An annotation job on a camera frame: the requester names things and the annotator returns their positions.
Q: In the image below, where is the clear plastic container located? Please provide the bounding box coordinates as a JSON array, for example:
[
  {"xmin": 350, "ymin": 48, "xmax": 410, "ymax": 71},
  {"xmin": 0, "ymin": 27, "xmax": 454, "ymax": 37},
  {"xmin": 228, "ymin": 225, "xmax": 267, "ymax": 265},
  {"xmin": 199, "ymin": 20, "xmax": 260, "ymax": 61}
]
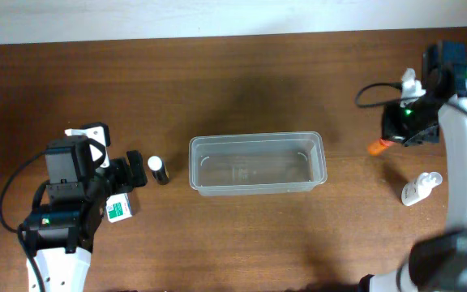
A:
[{"xmin": 189, "ymin": 131, "xmax": 328, "ymax": 196}]

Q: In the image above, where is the orange tube with white cap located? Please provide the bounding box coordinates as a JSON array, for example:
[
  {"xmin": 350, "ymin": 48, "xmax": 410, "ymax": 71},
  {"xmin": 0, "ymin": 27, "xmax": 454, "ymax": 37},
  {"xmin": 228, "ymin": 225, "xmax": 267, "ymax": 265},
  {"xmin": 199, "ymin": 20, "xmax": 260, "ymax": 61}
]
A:
[{"xmin": 367, "ymin": 139, "xmax": 394, "ymax": 156}]

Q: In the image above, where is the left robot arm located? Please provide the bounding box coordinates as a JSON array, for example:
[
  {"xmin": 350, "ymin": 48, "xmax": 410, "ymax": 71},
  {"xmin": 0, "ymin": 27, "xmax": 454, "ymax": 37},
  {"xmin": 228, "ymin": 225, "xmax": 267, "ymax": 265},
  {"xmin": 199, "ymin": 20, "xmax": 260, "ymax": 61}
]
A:
[{"xmin": 18, "ymin": 150, "xmax": 147, "ymax": 291}]

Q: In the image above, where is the white squeeze bottle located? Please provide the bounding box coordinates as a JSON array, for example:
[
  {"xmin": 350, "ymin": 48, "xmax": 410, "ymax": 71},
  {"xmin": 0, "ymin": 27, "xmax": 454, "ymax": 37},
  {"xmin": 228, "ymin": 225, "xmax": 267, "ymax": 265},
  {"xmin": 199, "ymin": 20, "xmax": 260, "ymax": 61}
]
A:
[{"xmin": 401, "ymin": 172, "xmax": 443, "ymax": 206}]

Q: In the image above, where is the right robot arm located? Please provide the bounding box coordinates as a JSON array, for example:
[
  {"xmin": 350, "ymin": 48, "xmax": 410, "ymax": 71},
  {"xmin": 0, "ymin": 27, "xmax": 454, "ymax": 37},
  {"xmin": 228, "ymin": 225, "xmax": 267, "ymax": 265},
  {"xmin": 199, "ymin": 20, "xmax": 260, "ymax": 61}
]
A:
[{"xmin": 357, "ymin": 41, "xmax": 467, "ymax": 291}]

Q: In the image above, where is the dark bottle with white cap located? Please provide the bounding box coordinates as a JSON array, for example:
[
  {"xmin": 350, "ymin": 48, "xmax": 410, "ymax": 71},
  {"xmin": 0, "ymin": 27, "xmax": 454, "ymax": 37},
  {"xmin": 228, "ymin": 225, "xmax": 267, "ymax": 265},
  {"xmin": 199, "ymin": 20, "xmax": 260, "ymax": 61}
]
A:
[{"xmin": 148, "ymin": 156, "xmax": 169, "ymax": 185}]

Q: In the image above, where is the white and green box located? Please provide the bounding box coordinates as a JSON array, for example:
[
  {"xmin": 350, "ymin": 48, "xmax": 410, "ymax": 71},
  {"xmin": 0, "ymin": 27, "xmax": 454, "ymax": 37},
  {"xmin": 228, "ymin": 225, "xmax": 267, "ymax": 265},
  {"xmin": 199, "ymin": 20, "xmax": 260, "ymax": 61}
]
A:
[{"xmin": 105, "ymin": 193, "xmax": 133, "ymax": 223}]

